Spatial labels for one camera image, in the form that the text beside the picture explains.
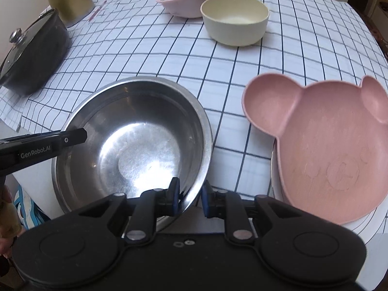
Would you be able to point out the glass pot lid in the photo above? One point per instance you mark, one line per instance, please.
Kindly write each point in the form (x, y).
(20, 40)

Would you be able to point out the cream plastic bowl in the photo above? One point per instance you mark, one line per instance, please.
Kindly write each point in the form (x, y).
(235, 23)

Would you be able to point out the black cooking pot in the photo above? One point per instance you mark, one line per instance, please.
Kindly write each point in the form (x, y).
(39, 60)

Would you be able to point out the pink bear-shaped plate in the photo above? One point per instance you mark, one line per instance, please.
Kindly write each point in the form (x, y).
(331, 142)

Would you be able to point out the left hand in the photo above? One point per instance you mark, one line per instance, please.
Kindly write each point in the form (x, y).
(11, 227)

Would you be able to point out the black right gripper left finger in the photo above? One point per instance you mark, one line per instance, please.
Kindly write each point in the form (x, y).
(85, 244)

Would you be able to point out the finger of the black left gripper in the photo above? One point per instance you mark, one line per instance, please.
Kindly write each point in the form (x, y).
(61, 138)

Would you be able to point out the red pen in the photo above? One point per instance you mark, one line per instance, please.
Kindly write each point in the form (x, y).
(95, 13)

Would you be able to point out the large stainless steel bowl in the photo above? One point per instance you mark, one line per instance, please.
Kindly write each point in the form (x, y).
(142, 132)

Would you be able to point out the white black grid tablecloth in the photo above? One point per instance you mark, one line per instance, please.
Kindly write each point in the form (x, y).
(307, 40)

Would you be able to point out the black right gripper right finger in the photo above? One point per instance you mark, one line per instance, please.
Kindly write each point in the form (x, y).
(290, 243)

